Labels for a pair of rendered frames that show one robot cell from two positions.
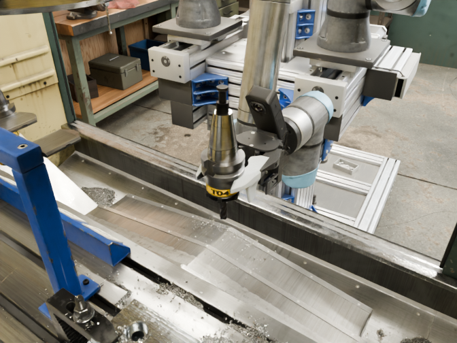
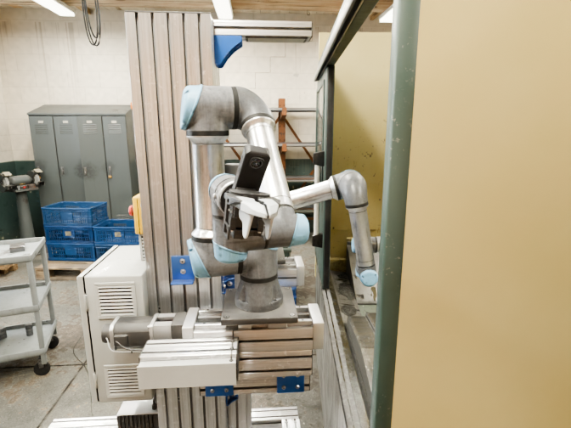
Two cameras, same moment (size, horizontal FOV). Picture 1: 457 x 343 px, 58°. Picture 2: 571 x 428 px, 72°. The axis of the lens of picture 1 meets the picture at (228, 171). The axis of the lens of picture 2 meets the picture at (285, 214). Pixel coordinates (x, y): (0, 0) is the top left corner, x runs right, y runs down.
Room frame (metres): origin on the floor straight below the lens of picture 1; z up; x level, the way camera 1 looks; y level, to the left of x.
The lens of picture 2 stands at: (2.00, 1.10, 1.70)
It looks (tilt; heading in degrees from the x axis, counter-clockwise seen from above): 13 degrees down; 237
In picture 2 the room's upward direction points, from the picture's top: straight up
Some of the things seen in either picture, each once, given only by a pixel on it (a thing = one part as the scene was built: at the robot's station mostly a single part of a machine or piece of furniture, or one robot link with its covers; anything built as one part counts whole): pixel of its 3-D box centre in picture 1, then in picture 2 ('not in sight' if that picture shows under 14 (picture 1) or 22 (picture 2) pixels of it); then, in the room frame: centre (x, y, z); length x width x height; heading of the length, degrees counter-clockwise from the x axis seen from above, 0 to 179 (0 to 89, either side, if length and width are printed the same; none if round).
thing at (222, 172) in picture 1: (222, 162); not in sight; (0.50, 0.01, 1.21); 0.06 x 0.06 x 0.03
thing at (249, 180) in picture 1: (249, 186); not in sight; (0.50, -0.03, 1.16); 0.09 x 0.03 x 0.06; 159
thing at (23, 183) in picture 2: not in sight; (24, 212); (2.13, -5.08, 0.57); 0.47 x 0.37 x 1.14; 31
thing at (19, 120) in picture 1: (15, 122); not in sight; (0.62, 0.35, 1.21); 0.07 x 0.05 x 0.01; 146
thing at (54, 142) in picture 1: (57, 141); not in sight; (0.55, 0.26, 1.21); 0.07 x 0.05 x 0.01; 146
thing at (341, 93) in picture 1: (338, 73); (258, 271); (1.20, -0.33, 1.07); 0.40 x 0.13 x 0.09; 151
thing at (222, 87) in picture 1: (222, 99); not in sight; (0.50, 0.01, 1.30); 0.02 x 0.02 x 0.03
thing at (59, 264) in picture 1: (52, 240); not in sight; (0.51, 0.29, 1.05); 0.10 x 0.05 x 0.30; 146
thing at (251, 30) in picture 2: not in sight; (262, 31); (1.30, -0.10, 2.00); 0.32 x 0.09 x 0.05; 151
